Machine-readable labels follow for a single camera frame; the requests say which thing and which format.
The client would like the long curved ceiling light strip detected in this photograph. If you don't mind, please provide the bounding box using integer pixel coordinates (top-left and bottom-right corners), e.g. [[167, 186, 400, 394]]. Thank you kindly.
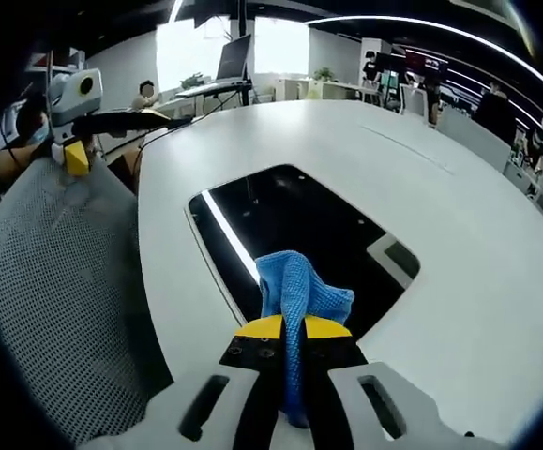
[[303, 15, 543, 107]]

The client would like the white mesh office chair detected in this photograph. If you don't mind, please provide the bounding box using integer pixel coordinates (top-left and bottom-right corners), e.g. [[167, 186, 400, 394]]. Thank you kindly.
[[0, 156, 179, 447]]

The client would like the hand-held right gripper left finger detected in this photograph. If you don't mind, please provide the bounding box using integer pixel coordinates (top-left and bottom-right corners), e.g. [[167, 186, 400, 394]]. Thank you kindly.
[[83, 313, 285, 450]]

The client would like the black cable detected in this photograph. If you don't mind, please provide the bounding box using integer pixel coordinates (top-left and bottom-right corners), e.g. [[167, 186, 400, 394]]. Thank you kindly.
[[133, 122, 193, 189]]

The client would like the leafy green potted plant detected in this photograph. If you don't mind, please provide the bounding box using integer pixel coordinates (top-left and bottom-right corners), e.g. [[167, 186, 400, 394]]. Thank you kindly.
[[179, 71, 205, 91]]

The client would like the black glossy table inset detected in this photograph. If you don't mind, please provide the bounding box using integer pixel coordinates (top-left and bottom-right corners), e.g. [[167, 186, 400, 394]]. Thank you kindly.
[[187, 163, 422, 330]]

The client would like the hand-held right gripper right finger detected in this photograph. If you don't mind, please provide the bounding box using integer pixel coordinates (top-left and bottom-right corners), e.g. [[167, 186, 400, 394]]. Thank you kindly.
[[303, 315, 507, 450]]

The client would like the red wall screen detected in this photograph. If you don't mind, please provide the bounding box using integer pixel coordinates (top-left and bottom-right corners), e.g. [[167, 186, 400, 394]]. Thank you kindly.
[[403, 48, 450, 79]]

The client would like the blue cleaning cloth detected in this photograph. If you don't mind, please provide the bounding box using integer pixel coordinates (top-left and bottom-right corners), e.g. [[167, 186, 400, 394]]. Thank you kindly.
[[253, 250, 355, 429]]

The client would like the white low cabinet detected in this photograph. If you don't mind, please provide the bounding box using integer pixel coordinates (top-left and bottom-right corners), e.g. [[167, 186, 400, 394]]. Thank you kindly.
[[275, 76, 367, 102]]

